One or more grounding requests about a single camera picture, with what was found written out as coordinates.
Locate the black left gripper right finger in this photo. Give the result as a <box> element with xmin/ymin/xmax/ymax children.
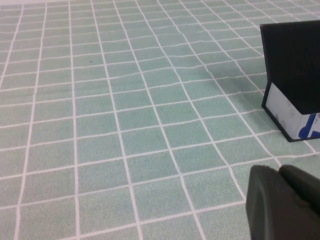
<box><xmin>279</xmin><ymin>164</ymin><xmax>320</xmax><ymax>218</ymax></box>

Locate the black printed glasses case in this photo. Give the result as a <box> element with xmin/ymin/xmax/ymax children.
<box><xmin>259</xmin><ymin>20</ymin><xmax>320</xmax><ymax>143</ymax></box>

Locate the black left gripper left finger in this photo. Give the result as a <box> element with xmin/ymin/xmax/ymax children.
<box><xmin>245</xmin><ymin>164</ymin><xmax>320</xmax><ymax>240</ymax></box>

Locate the green checked tablecloth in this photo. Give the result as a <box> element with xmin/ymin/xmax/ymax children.
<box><xmin>0</xmin><ymin>0</ymin><xmax>320</xmax><ymax>240</ymax></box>

